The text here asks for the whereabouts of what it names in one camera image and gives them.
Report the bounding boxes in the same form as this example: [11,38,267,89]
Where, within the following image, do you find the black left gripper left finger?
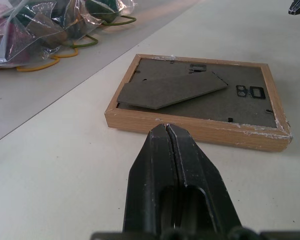
[122,123,181,233]

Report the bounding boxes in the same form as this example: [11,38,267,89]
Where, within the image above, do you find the yellow rubber band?
[16,47,80,73]

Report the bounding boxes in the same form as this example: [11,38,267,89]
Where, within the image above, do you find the wooden picture frame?
[104,53,293,153]

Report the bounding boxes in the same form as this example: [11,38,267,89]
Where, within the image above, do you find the green rubber band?
[102,15,137,27]
[63,34,99,49]

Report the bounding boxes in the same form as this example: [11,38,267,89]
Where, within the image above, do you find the clear plastic bag of items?
[0,0,137,69]

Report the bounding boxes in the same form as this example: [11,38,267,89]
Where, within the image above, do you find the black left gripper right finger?
[166,123,245,232]

